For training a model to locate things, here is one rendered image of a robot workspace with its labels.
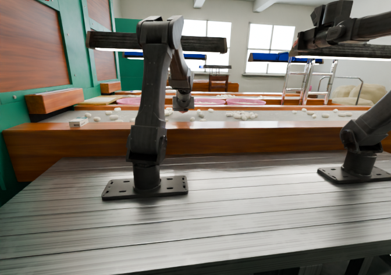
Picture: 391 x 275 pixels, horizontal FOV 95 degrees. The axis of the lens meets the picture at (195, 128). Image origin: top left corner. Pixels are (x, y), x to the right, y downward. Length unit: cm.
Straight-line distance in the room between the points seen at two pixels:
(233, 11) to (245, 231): 629
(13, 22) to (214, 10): 571
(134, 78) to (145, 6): 300
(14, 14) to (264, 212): 99
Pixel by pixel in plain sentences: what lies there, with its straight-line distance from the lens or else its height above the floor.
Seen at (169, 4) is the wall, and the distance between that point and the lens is 618.
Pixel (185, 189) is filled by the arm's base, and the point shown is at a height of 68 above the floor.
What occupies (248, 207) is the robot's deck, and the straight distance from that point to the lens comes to 45.
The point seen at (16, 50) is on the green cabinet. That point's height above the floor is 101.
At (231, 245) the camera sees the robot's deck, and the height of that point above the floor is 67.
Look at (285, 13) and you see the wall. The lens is 716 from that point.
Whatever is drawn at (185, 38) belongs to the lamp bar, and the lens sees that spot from 92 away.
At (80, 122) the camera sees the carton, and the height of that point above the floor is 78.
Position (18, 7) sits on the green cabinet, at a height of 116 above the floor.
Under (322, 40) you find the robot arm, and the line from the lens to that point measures 80.
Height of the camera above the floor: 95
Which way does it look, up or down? 17 degrees down
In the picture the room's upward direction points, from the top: 1 degrees clockwise
